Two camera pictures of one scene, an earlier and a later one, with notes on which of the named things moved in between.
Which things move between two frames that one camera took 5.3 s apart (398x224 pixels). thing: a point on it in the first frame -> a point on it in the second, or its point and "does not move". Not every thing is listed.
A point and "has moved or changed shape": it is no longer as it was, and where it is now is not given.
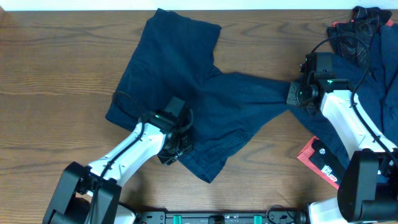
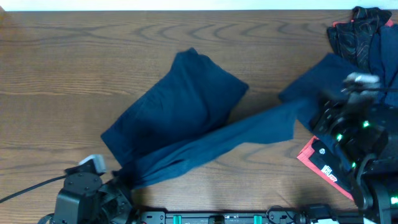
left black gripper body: x=175 y=154 -> x=116 y=185
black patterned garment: x=354 y=39 does not move
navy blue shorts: x=173 y=58 has moved or changed shape
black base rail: x=272 y=217 does not move
